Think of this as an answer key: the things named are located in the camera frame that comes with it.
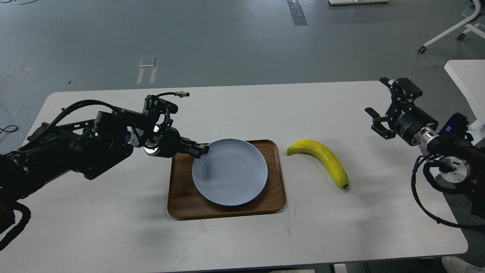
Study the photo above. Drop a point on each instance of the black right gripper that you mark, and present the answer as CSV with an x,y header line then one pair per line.
x,y
403,117

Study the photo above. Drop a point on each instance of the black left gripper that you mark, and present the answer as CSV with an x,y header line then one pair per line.
x,y
169,143

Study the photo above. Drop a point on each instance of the blue round plate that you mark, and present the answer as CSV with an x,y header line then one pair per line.
x,y
233,173

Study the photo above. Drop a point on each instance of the yellow banana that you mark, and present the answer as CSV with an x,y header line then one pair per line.
x,y
325,156

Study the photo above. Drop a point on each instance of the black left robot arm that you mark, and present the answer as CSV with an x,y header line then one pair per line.
x,y
88,137

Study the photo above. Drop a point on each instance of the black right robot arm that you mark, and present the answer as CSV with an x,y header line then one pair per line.
x,y
452,165

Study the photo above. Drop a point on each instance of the brown wooden tray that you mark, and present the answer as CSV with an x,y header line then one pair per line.
x,y
186,203

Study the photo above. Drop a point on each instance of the white side table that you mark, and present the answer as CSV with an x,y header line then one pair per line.
x,y
469,77

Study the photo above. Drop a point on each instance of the white chair base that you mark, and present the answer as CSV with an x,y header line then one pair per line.
x,y
473,22

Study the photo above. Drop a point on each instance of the white shoe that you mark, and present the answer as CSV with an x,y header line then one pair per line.
x,y
453,264

